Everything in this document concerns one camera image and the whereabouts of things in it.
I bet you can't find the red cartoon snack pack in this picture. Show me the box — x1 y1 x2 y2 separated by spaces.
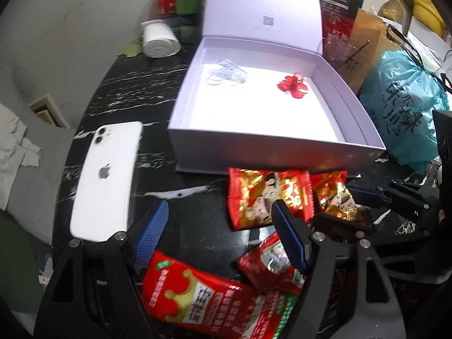
310 171 366 225

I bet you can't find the red ketchup packet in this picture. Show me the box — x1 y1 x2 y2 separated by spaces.
237 232 305 295

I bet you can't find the long red seasoning packet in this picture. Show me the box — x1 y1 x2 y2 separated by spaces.
141 251 297 338

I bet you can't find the red gold snack pack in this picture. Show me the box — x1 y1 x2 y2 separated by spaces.
227 168 314 230

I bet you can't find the red keychain ornament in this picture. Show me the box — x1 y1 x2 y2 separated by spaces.
277 73 309 99

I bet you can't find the clear plastic keychain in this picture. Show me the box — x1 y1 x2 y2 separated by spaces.
207 59 247 86

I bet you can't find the white smartphone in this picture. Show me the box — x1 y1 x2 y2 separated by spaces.
70 122 143 243

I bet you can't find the blue plastic bag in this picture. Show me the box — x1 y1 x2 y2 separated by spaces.
358 51 450 174

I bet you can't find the grey chair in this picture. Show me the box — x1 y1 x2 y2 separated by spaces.
5 117 75 245

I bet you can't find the white open gift box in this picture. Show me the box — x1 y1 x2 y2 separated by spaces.
169 0 385 174

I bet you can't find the clear drinking glass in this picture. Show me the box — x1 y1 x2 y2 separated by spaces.
323 34 358 71

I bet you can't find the white cloth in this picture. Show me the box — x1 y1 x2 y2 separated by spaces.
0 104 41 211

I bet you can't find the brown paper bag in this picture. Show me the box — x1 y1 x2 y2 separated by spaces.
338 9 397 94

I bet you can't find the woven straw hat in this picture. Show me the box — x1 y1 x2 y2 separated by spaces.
377 0 405 25

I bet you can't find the black red tea pouch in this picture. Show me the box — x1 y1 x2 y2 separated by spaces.
320 0 364 43

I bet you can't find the white plastic bottle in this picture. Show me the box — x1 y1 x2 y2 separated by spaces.
141 19 181 58

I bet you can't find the green label jar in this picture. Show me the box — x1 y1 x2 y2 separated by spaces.
176 0 203 16

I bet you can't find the red label jar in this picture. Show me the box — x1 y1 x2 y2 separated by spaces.
156 0 179 19

